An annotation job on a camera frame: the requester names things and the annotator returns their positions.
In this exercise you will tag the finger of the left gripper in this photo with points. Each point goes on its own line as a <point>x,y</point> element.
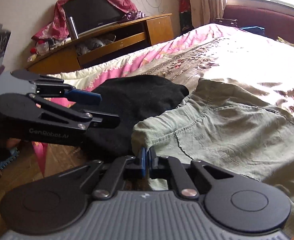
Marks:
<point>51,87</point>
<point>32,118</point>

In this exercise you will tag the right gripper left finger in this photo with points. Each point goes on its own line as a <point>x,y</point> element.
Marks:
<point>54,203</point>

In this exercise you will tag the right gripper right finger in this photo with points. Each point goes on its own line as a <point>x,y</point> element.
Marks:
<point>234,202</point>

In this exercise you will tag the green pants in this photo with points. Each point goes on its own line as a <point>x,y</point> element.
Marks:
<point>229,127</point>

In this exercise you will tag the silver thermos bottle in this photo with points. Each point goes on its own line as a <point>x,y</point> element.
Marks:
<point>72,28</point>

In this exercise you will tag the red floral cloth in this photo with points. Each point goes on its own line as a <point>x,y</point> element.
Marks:
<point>57,29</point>

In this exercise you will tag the wooden TV cabinet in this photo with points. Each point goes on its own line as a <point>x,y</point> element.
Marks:
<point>124,38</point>

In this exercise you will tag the black television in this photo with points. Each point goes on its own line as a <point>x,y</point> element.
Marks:
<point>90,14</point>

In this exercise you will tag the black folded garment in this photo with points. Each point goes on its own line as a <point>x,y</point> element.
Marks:
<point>133,99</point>

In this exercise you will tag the floral bedspread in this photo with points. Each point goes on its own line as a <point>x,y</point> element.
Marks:
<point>259,65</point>

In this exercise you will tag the blue item by headboard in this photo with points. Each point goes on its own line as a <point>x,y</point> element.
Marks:
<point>255,30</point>

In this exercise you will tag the maroon headboard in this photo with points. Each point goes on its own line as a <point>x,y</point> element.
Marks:
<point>276,24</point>

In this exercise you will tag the beige curtain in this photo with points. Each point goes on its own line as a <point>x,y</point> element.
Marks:
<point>207,2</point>

